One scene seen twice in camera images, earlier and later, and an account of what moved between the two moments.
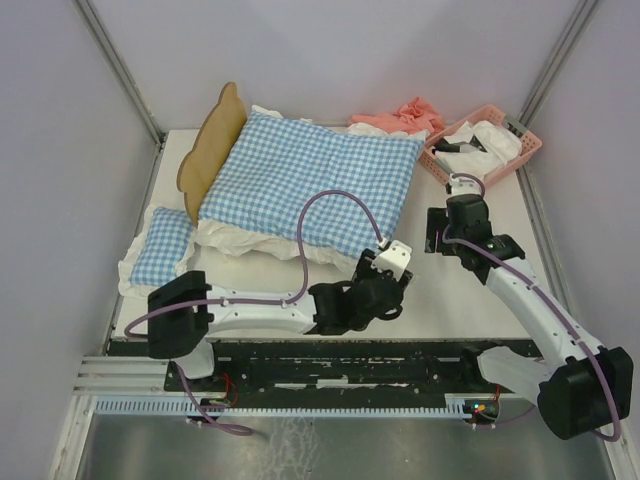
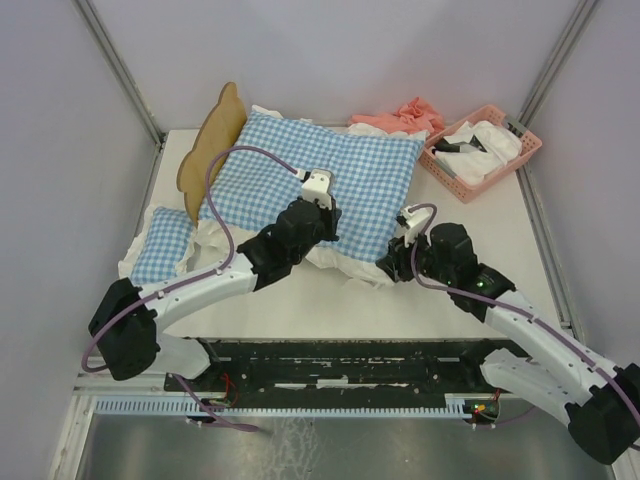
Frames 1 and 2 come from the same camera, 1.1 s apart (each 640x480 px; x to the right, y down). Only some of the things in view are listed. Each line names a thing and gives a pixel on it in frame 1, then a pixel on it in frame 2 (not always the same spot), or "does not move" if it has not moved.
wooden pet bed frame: (221, 132) does not move
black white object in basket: (445, 146) does not move
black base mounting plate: (430, 369) does not move
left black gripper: (364, 267) -> (332, 217)
